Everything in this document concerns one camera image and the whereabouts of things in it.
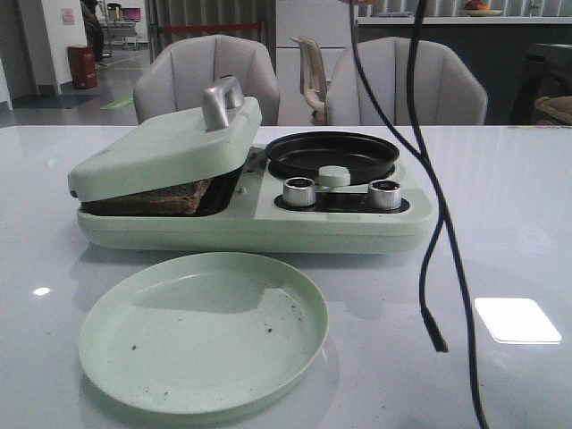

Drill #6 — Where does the silver right control knob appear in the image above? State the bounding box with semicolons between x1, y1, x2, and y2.
366;180;401;211

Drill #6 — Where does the silver control knob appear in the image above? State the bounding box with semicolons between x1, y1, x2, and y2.
282;177;316;207
366;180;401;211

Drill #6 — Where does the person in background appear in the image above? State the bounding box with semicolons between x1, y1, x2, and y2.
80;0;106;68

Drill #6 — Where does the black cable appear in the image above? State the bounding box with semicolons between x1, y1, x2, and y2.
348;0;491;429
405;0;450;354

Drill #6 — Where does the bread slice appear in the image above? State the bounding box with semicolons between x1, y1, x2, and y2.
81;179;213;216

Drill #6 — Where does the red bin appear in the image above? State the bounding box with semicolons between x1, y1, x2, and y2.
67;46;97;89

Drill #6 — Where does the beige office chair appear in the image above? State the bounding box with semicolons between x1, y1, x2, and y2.
291;37;328;125

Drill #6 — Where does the black round frying pan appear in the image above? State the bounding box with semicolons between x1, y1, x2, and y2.
265;131;400;185

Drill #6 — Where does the grey left chair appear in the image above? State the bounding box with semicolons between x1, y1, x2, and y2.
133;35;280;126

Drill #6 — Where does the green breakfast maker base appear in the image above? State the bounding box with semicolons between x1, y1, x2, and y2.
77;147;436;254

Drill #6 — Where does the fruit bowl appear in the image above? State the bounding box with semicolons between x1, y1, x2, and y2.
462;0;502;17

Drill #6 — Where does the green round plate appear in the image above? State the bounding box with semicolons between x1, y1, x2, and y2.
79;252;328;422

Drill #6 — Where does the grey chair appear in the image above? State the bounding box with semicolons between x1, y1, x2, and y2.
133;35;280;126
325;37;488;126

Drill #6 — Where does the green breakfast maker lid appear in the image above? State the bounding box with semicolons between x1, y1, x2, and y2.
68;97;262;203

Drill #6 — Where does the white cabinet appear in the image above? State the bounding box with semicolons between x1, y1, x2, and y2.
275;1;350;126

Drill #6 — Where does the silver left control knob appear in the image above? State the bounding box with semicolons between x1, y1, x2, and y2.
282;177;316;207

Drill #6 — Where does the grey right chair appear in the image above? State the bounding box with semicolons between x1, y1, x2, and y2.
325;37;488;126

